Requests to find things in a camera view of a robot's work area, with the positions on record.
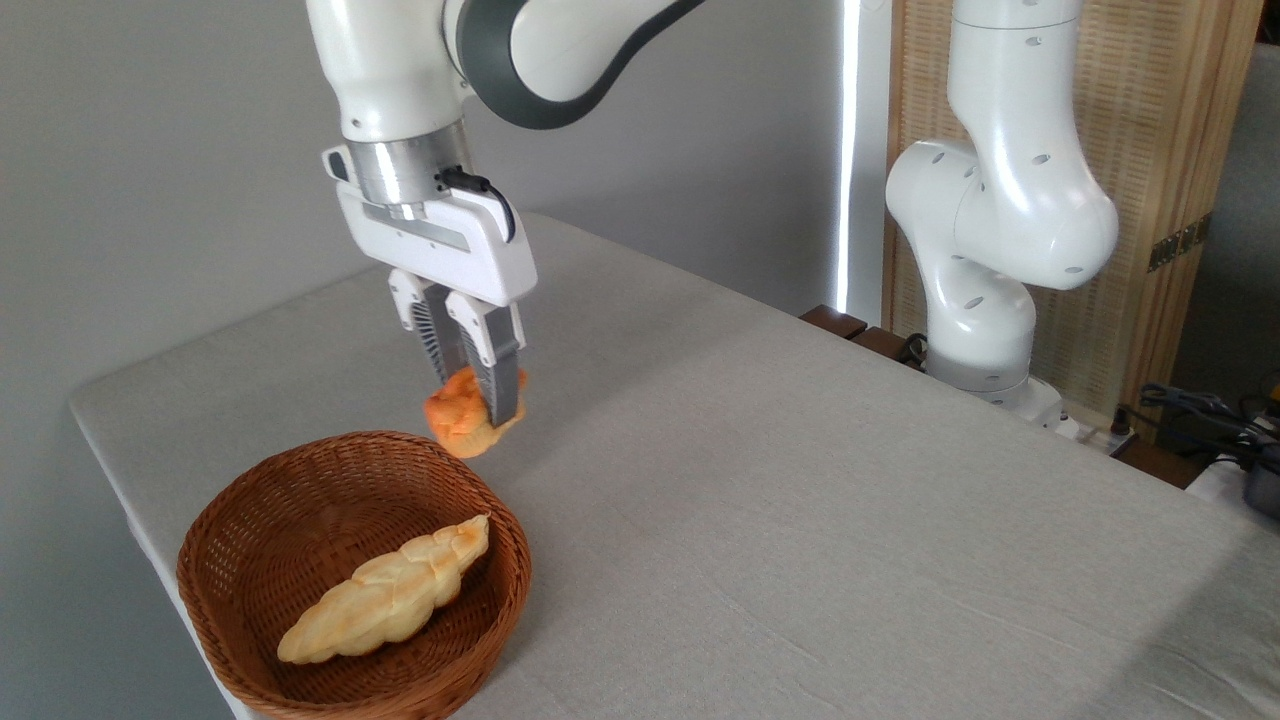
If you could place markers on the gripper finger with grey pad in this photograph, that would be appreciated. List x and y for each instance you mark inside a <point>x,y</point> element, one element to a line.
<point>498,360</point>
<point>432,330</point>

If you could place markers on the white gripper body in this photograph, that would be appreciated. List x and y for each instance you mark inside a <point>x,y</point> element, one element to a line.
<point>450,250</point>

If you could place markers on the round orange bread bun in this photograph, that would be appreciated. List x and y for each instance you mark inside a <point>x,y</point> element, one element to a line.
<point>455,420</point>

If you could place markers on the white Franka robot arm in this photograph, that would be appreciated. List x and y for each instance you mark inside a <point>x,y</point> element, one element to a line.
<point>1010,200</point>

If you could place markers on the long braided bread loaf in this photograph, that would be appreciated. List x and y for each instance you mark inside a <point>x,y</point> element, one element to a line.
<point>385,595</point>

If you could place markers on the brown wicker basket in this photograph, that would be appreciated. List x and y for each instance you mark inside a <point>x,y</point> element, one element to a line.
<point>250,540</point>

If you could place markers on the dark brown wooden block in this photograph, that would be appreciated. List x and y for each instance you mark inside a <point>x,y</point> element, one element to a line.
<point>835,320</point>

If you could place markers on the grey tablecloth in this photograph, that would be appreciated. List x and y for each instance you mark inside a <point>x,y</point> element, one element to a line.
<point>800,520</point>

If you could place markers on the white power strip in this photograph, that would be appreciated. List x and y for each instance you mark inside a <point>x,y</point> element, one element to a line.
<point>1095,435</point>

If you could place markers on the wooden folding screen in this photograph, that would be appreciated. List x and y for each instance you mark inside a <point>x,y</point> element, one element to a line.
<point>1150,150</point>

